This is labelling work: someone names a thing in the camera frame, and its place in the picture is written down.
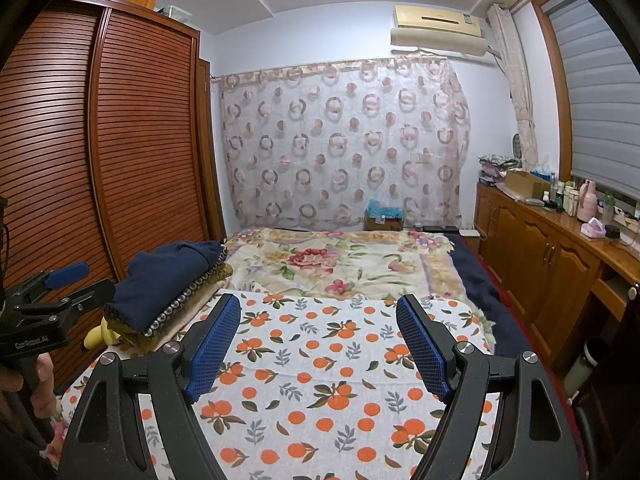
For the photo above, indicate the blue plastic bag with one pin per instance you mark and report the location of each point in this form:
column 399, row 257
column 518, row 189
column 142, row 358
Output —
column 384, row 207

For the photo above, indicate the small green fan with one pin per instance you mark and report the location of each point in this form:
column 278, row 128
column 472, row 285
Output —
column 516, row 145

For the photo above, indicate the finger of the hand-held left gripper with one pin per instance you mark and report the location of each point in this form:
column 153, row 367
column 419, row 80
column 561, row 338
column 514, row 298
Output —
column 92, row 294
column 70, row 274

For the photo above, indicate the navy blanket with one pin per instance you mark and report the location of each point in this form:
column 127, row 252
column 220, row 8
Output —
column 475, row 280

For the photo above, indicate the person's left hand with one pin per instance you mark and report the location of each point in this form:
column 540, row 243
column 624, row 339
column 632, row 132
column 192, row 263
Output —
column 44, row 380

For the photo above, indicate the small cardboard box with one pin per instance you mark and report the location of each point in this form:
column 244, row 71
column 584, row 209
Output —
column 384, row 223

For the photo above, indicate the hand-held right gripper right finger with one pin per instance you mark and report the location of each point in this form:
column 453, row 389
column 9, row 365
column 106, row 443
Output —
column 422, row 345

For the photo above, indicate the small black jar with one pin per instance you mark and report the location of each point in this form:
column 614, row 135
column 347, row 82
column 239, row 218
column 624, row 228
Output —
column 612, row 232

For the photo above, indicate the orange fruit print sheet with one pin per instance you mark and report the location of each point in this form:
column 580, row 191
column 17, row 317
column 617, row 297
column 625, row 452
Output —
column 320, row 360

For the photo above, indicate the pink bottle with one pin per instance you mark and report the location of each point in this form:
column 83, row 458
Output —
column 586, row 202

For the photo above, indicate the stack of folded cloths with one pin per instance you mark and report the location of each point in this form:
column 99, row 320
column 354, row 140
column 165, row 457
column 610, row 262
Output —
column 497, row 167

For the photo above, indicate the clear plastic storage box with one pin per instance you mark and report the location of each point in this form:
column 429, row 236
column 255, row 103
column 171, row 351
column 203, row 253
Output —
column 179, row 12

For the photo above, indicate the navy printed t-shirt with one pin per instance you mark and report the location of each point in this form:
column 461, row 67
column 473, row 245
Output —
column 160, row 280

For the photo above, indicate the beige wall air conditioner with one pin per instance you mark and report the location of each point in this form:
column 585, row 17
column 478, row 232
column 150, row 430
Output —
column 435, row 27

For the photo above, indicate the brown louvered wardrobe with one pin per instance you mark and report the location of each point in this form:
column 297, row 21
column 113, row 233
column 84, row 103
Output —
column 140, row 150

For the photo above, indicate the floral cream blanket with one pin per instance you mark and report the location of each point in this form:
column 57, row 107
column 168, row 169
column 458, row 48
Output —
column 325, row 260

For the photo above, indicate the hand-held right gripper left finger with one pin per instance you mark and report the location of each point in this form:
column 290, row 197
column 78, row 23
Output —
column 215, row 345

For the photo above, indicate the sheer circle print curtain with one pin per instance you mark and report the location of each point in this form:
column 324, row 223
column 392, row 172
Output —
column 340, row 145

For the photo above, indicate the open cardboard box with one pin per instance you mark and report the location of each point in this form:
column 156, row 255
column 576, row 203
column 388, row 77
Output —
column 525, row 185

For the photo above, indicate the grey waste bin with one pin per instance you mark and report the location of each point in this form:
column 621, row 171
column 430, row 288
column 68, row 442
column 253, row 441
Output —
column 585, row 365

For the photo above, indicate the grey striped window blind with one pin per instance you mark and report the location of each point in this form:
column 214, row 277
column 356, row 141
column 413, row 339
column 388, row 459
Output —
column 595, row 100

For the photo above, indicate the tied beige window curtain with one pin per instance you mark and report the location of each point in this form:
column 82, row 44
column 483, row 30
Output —
column 517, row 85

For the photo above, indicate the white bottle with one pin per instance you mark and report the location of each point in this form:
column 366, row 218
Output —
column 570, row 200

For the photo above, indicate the yellow plush toy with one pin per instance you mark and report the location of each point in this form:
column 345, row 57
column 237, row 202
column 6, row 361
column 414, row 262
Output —
column 97, row 337

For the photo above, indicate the long wooden cabinet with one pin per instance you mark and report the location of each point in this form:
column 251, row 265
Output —
column 530, row 250

